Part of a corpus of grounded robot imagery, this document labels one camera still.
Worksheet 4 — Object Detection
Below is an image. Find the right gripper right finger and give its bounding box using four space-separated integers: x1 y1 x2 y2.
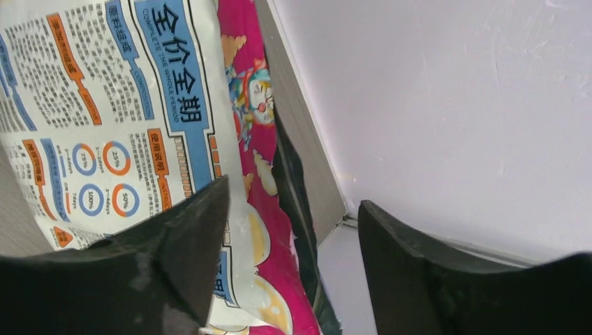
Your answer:
358 200 591 334

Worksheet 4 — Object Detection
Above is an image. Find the colourful pet food bag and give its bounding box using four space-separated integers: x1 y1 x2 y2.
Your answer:
1 1 342 334

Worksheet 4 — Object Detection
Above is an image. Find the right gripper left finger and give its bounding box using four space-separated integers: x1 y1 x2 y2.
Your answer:
1 177 230 334

